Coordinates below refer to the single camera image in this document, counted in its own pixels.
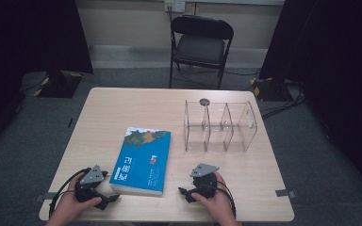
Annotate person's left hand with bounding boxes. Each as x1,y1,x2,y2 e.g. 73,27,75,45
52,180,104,224

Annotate black folding chair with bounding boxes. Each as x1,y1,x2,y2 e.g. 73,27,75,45
169,14,235,90

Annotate blue book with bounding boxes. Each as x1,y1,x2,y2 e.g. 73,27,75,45
108,126,172,198

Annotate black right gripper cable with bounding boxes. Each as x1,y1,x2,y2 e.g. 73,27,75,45
211,180,238,219

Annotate black floor cables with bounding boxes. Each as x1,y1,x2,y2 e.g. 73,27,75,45
259,80,307,121

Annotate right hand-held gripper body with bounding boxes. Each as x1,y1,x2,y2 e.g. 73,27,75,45
189,162,221,200

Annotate grey tape strip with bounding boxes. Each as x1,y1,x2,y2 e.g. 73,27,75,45
274,188,297,199
33,191,58,202

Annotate person's right hand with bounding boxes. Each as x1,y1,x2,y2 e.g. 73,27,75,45
190,171,238,222

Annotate clear acrylic book rack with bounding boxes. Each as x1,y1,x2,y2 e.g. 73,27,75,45
183,99,258,153

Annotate black curtain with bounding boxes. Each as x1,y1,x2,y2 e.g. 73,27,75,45
258,0,362,203
0,0,94,158

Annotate black stand base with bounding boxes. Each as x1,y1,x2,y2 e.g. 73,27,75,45
33,70,85,99
250,76,295,103

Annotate white wall socket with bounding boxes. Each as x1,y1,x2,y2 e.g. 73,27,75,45
164,0,187,13

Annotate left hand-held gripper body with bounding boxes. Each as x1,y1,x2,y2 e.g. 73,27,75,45
74,165,106,203

